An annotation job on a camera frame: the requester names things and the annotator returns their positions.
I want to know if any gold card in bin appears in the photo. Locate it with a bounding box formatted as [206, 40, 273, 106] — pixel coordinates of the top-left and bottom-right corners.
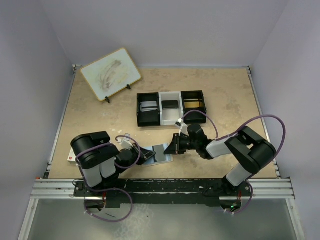
[184, 99, 203, 109]

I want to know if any black card in bin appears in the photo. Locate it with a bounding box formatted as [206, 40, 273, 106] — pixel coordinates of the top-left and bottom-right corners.
[161, 100, 179, 110]

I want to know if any whiteboard with yellow frame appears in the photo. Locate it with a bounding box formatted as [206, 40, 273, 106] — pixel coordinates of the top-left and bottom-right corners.
[80, 47, 142, 102]

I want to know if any left black tray bin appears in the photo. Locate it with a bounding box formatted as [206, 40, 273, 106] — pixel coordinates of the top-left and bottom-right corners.
[136, 92, 161, 127]

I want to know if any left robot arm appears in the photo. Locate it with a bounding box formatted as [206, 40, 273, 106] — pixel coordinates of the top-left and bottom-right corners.
[70, 131, 156, 192]

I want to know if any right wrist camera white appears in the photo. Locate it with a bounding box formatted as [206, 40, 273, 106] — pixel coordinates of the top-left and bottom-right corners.
[175, 118, 189, 136]

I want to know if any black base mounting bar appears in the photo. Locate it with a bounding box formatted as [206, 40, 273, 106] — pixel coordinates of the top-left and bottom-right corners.
[74, 178, 253, 208]

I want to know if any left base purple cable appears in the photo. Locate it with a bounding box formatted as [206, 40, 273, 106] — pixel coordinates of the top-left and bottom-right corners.
[83, 187, 135, 223]

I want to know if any middle white tray bin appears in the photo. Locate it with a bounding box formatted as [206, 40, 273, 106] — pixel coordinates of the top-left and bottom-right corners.
[159, 91, 184, 126]

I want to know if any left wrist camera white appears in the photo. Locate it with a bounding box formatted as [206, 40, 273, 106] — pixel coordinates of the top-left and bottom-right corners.
[115, 133, 133, 149]

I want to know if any dark grey credit card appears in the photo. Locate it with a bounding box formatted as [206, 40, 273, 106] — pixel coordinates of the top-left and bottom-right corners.
[153, 144, 166, 163]

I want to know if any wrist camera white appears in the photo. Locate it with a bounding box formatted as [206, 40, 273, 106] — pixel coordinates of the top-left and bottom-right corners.
[175, 118, 189, 136]
[115, 133, 133, 149]

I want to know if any silver cards stack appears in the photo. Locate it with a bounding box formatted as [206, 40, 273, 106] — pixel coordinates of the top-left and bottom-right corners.
[139, 101, 158, 112]

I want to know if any right black tray bin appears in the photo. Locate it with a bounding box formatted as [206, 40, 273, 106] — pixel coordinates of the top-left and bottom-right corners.
[181, 90, 207, 125]

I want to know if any black tray bin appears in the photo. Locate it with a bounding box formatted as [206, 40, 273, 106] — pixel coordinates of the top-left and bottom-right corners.
[136, 92, 161, 127]
[181, 90, 207, 125]

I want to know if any white green paper box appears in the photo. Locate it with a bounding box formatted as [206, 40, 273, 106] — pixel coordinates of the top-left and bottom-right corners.
[67, 148, 76, 164]

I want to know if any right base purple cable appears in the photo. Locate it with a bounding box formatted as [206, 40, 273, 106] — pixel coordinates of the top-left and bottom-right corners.
[223, 181, 254, 216]

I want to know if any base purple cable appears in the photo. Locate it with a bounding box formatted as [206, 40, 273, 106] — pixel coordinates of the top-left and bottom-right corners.
[83, 187, 135, 223]
[223, 181, 254, 216]

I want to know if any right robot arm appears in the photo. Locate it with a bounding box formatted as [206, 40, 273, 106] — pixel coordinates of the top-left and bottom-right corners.
[163, 124, 277, 187]

